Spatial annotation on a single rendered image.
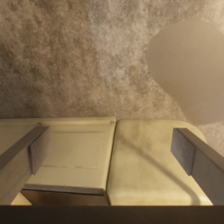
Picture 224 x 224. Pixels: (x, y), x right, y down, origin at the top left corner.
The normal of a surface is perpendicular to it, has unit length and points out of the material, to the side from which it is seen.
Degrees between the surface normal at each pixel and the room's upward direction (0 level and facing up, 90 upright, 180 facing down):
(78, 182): 90
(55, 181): 90
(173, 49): 0
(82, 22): 0
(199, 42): 0
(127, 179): 90
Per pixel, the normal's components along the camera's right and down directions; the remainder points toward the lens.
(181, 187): -0.08, -0.78
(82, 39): -0.12, 0.62
